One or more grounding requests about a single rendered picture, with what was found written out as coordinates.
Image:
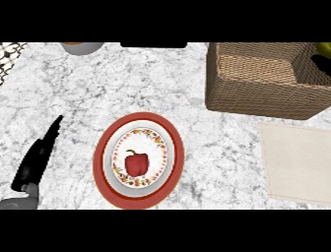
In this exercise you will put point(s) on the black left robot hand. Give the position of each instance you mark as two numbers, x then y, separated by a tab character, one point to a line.
35	164

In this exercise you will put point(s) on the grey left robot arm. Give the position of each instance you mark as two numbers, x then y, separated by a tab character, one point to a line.
20	201

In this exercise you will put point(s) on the red round placemat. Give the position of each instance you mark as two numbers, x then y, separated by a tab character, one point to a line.
101	170

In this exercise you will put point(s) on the brown wicker basket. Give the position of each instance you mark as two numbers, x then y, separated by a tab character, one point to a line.
261	88

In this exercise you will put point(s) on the beige rectangular placemat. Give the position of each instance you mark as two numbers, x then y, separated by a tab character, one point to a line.
310	164

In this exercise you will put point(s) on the red bell pepper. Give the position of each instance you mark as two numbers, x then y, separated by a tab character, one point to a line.
137	164

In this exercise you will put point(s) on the white plate with floral rim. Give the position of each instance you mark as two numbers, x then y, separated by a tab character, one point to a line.
161	154

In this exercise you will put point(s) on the grey pot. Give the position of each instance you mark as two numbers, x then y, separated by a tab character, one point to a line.
82	48

